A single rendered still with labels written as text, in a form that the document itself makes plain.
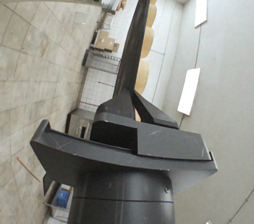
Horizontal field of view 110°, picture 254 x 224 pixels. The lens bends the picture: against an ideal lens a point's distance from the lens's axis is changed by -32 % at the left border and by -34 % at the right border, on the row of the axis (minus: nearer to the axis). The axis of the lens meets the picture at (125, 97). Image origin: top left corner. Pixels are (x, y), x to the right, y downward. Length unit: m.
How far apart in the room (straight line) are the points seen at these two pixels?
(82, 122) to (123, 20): 3.73
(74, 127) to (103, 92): 1.58
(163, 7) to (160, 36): 1.41
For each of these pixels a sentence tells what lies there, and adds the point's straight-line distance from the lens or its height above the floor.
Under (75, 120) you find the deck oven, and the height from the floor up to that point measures 0.28.
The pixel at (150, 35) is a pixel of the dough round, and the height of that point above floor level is 1.02.
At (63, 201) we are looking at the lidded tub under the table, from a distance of 4.06.
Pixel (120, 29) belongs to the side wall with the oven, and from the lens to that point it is 4.94.
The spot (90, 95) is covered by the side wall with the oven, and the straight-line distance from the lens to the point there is 4.58.
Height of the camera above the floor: 0.98
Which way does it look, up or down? 7 degrees up
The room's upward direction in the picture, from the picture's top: 105 degrees clockwise
